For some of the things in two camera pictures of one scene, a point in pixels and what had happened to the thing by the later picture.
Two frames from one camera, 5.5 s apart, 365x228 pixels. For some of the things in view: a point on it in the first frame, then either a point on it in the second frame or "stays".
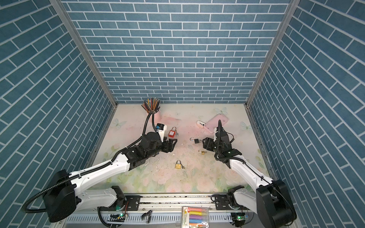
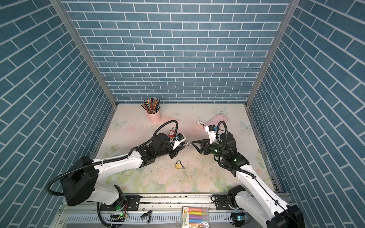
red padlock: [172, 133] stays
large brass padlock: [177, 166] stays
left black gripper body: [165, 147] to [173, 153]
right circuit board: [239, 218] stays
